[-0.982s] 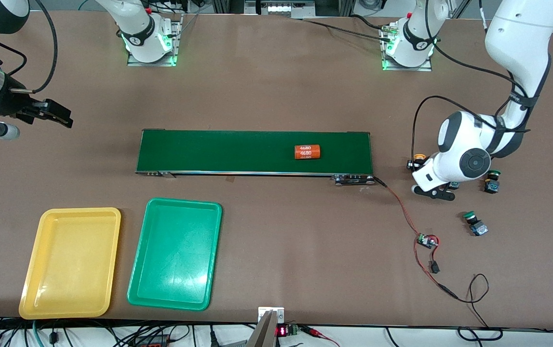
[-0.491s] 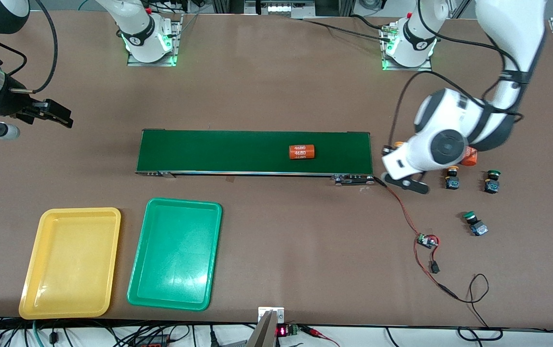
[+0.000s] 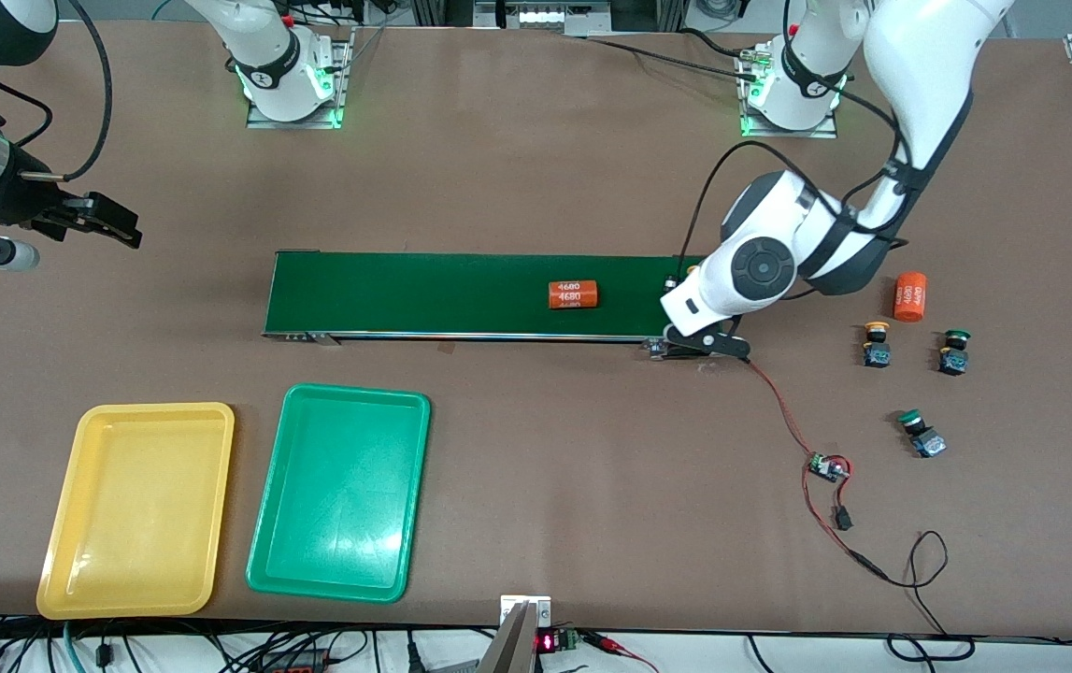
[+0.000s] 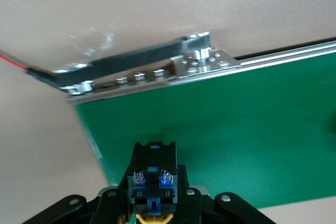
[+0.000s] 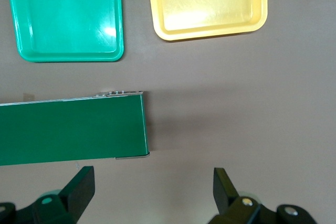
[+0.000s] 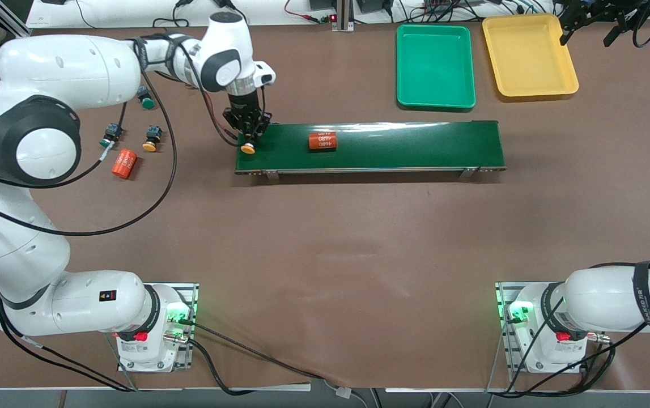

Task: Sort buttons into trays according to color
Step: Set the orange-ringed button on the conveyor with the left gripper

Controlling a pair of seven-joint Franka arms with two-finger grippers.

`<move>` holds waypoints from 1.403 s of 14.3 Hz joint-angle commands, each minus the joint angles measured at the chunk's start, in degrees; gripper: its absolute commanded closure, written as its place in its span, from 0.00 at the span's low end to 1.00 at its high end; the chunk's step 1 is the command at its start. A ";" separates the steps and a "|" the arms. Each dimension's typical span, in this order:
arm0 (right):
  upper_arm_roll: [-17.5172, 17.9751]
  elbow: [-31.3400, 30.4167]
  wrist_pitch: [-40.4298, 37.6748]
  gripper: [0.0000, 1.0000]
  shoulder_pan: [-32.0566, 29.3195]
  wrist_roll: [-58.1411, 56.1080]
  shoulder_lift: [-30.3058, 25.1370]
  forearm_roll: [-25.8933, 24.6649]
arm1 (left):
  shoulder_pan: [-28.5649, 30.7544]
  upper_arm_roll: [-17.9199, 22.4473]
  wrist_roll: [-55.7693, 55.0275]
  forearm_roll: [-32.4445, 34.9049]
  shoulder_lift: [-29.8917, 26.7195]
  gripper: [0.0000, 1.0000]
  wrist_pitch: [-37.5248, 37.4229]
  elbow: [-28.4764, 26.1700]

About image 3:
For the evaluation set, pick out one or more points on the small green circuit board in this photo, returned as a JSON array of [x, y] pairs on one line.
[[823, 465]]

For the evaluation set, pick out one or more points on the black power strip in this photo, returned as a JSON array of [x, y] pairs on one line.
[[297, 665]]

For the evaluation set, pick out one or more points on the silver mounting bracket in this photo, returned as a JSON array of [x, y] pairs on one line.
[[543, 612]]

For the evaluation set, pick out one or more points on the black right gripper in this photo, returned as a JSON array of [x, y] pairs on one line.
[[34, 201]]

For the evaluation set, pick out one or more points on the aluminium frame with light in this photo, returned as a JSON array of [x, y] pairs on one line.
[[545, 17]]

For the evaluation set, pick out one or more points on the green conveyor belt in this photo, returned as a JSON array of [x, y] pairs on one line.
[[451, 294]]

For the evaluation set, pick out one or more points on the green plastic tray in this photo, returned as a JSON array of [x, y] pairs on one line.
[[339, 495]]

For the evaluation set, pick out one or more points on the red digit display module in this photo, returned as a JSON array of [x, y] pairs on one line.
[[547, 642]]

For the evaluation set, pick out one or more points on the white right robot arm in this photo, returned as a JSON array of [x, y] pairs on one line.
[[274, 56]]

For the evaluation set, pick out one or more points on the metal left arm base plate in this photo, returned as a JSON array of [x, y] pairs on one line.
[[788, 133]]

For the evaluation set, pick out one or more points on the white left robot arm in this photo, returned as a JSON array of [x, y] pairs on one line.
[[919, 75]]

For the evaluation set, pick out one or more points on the grey metal pole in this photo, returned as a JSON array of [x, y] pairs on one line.
[[509, 650]]

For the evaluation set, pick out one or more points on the green push button switch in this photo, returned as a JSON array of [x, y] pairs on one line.
[[926, 441], [953, 360]]

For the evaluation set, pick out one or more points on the orange printed cylinder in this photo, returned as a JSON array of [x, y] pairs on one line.
[[910, 297], [573, 295]]

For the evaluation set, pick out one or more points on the yellow plastic tray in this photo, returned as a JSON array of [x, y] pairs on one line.
[[134, 509]]

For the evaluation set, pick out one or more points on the red clip lead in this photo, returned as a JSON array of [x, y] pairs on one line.
[[612, 644]]

